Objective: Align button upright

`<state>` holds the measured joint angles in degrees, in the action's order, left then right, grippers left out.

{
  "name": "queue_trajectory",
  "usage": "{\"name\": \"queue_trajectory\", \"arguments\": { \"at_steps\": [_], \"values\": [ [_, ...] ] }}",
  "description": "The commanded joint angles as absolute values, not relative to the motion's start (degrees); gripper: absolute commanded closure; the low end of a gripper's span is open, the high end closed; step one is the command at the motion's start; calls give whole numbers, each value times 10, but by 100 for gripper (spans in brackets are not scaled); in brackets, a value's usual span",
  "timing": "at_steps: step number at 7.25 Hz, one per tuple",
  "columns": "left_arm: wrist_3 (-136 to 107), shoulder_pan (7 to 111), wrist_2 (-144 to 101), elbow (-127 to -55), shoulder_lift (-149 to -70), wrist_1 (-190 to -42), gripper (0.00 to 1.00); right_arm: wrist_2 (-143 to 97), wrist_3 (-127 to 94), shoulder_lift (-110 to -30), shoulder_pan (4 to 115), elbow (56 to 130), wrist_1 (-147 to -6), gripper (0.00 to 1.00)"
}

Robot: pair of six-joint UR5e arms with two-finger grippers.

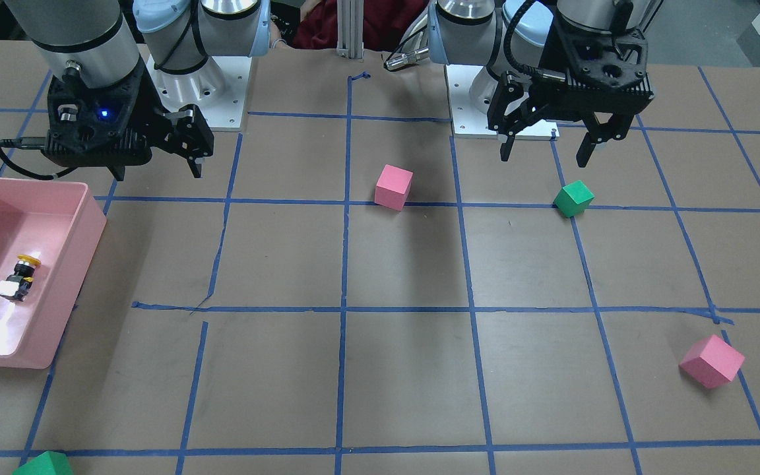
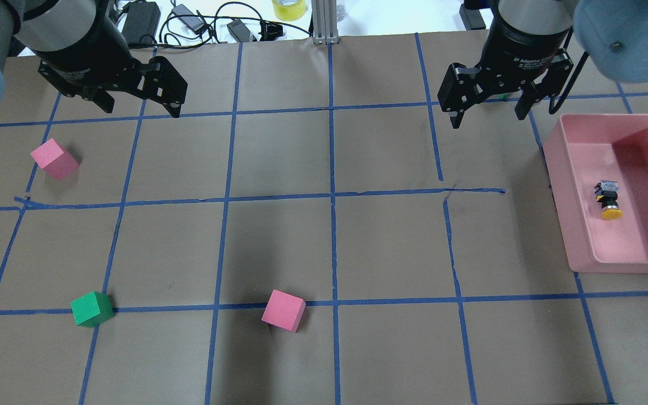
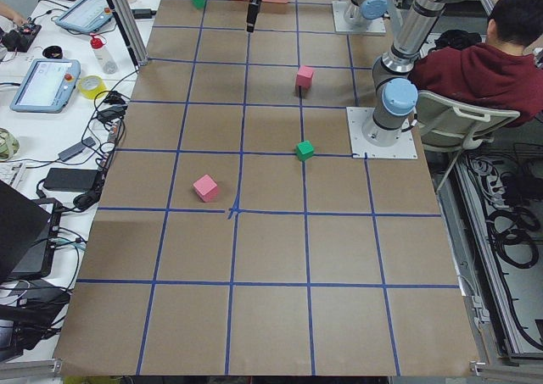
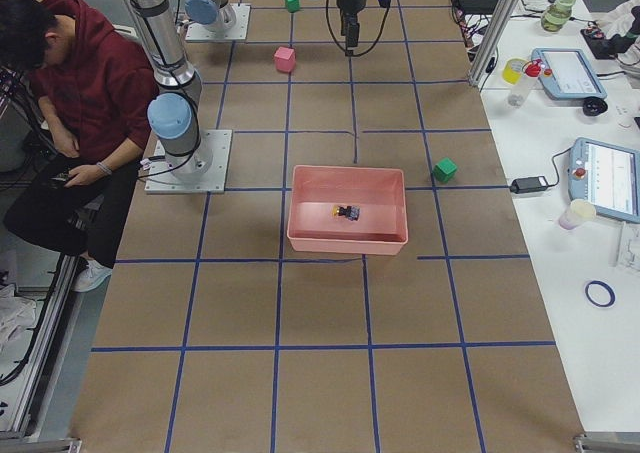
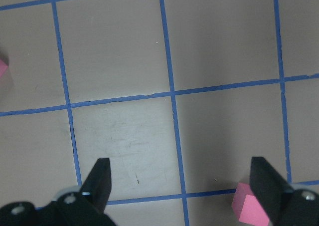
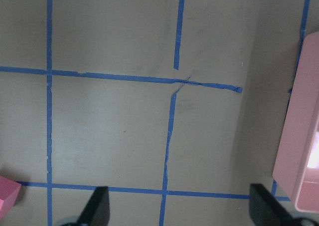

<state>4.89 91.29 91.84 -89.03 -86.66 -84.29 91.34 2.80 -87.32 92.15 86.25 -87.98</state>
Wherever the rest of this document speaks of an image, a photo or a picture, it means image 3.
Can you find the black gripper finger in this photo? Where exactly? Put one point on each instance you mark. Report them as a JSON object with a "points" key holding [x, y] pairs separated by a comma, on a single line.
{"points": [[252, 14]]}

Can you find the green cube far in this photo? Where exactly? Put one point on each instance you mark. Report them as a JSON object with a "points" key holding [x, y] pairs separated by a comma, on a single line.
{"points": [[198, 4]]}

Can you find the green cube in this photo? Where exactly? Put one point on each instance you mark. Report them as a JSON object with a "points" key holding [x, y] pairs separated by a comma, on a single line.
{"points": [[304, 150], [198, 4]]}

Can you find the pink cube near centre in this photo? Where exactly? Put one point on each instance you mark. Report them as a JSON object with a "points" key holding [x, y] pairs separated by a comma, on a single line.
{"points": [[304, 77]]}

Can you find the pink cube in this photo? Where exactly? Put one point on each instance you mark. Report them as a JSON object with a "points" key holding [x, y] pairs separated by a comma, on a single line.
{"points": [[206, 188], [304, 77]]}

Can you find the green cube centre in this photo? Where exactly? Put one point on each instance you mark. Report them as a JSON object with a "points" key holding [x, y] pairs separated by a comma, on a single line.
{"points": [[304, 150]]}

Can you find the clear squeeze bottle red cap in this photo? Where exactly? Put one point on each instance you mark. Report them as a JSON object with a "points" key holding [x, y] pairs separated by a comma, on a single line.
{"points": [[103, 55]]}

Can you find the far teach pendant tablet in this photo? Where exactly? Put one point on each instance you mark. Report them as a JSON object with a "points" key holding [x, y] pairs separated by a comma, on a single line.
{"points": [[85, 16]]}

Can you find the teach pendant tablet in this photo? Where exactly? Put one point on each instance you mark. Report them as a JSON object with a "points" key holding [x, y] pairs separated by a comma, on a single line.
{"points": [[85, 16], [47, 86]]}

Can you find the yellow tape roll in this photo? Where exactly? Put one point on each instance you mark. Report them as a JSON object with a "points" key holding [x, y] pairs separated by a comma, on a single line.
{"points": [[92, 87]]}

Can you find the pink cube front left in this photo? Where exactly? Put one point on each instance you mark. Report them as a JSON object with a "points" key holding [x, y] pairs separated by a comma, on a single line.
{"points": [[206, 188]]}

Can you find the near teach pendant tablet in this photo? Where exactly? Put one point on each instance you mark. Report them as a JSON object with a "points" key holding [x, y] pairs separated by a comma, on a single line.
{"points": [[47, 86]]}

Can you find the white office chair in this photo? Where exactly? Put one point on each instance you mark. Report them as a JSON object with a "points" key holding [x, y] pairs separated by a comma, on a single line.
{"points": [[448, 126]]}

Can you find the person in red hoodie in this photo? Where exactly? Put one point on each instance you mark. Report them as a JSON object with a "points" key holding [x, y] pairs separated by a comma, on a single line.
{"points": [[496, 73]]}

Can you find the black power adapter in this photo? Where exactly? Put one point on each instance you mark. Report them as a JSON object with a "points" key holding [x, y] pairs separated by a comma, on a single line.
{"points": [[70, 180]]}

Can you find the black laptop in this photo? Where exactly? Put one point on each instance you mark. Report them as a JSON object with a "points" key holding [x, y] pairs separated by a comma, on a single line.
{"points": [[28, 227]]}

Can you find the aluminium frame post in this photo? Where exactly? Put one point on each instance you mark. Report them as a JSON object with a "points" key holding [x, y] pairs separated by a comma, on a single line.
{"points": [[129, 31]]}

